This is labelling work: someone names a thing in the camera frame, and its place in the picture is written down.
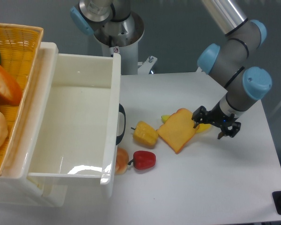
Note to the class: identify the white plastic drawer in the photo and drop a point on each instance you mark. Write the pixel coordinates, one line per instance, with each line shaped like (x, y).
(78, 137)

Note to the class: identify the yellow toy banana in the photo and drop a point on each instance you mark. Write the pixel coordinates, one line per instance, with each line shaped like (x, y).
(200, 129)

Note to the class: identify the red toy bell pepper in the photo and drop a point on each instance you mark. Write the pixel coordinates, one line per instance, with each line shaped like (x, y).
(143, 160)

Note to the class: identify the yellow toy bell pepper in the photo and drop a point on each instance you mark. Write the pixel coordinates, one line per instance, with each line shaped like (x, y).
(144, 134)

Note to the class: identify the white metal bracket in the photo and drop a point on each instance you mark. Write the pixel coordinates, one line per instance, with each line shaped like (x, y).
(146, 67)

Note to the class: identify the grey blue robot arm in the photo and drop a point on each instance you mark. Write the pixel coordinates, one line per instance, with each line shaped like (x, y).
(223, 63)

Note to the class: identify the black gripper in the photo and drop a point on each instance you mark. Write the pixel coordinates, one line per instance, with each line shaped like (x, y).
(226, 122)

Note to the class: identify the toy peach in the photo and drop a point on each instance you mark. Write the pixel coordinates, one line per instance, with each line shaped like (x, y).
(122, 160)

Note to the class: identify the yellow woven basket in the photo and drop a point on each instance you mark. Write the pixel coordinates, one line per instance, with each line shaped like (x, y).
(19, 45)

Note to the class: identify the black drawer handle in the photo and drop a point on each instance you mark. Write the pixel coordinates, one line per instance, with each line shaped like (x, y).
(121, 124)

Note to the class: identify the white drawer cabinet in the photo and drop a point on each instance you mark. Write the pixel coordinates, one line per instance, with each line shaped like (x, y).
(16, 186)

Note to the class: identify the toy bread slice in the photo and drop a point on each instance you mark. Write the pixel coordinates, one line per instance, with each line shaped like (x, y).
(178, 129)

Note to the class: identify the orange toy bread loaf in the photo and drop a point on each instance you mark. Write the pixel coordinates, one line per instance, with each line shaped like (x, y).
(10, 90)

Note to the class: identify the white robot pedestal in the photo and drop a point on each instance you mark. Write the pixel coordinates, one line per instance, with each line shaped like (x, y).
(123, 38)

